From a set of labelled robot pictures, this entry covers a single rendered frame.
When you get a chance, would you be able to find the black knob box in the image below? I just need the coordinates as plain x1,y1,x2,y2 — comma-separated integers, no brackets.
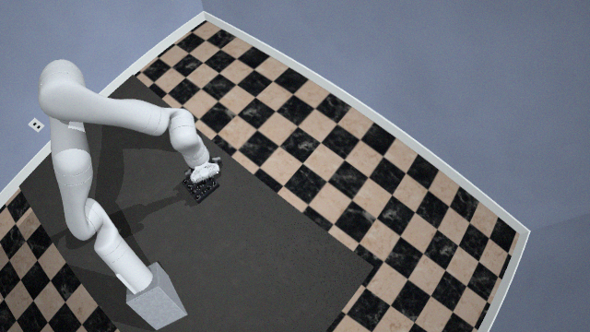
182,177,220,204

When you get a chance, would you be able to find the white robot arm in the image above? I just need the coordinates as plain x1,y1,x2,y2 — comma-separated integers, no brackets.
38,59,219,294

